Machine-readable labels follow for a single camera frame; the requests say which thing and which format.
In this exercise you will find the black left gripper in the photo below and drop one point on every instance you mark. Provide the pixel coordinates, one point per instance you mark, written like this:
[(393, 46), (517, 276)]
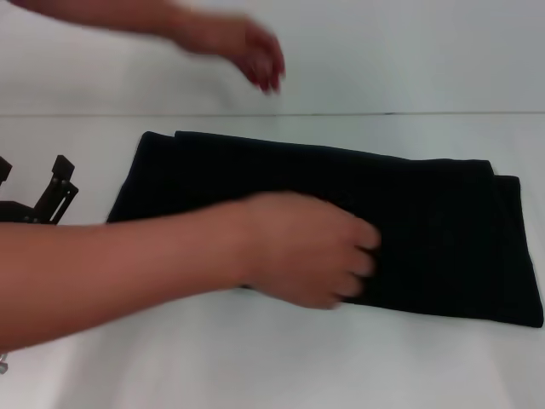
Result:
[(17, 213)]

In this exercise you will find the black shirt with FREE! print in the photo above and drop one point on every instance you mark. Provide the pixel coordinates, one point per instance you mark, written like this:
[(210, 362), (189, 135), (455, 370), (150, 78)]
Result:
[(426, 234)]

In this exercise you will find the person's right forearm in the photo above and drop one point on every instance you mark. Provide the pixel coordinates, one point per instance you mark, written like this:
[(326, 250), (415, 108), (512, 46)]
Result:
[(106, 272)]

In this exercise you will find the person's left hand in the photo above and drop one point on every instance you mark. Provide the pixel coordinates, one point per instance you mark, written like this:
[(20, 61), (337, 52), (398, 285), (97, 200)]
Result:
[(238, 42)]

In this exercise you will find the person's right hand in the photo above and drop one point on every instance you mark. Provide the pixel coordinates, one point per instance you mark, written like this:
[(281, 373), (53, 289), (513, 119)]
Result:
[(306, 251)]

